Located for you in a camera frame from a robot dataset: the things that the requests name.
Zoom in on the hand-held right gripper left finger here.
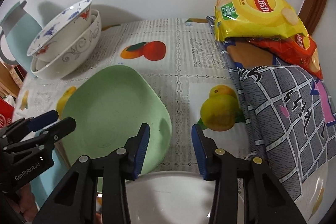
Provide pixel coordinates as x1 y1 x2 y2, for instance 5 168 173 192
33 123 151 224

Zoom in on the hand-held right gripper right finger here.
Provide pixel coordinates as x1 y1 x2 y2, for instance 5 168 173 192
191 123 307 224

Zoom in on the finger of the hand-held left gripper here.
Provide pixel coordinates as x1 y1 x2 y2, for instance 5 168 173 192
34 117 77 147
25 110 59 133

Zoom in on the green plate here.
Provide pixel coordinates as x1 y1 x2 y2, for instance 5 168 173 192
61 65 172 180

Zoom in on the plain white bowl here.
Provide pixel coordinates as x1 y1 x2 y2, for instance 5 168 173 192
97 171 247 224

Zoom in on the light blue stool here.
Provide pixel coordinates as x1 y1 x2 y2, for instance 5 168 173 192
31 145 69 209

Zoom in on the red box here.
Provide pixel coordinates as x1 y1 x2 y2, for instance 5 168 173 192
0 98 15 130

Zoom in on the brown patterned box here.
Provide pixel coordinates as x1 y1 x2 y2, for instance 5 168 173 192
0 61 24 98

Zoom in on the white bowl with swirl pattern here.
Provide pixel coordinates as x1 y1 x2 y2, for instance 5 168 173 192
30 9 102 80

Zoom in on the fruit print tablecloth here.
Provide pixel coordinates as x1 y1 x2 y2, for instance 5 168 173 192
12 17 331 216

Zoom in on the grey checked cloth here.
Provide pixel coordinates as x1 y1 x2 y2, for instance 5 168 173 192
206 15 336 201

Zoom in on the light blue thermos jug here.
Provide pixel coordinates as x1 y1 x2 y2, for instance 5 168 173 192
0 0 44 75

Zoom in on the blue and red floral bowl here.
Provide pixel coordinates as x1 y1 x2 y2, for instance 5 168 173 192
27 0 93 62

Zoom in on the orange chip bag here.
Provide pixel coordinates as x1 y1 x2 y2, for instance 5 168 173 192
248 34 323 80

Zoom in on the yellow chip bag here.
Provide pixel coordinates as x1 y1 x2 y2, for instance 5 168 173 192
214 0 309 42

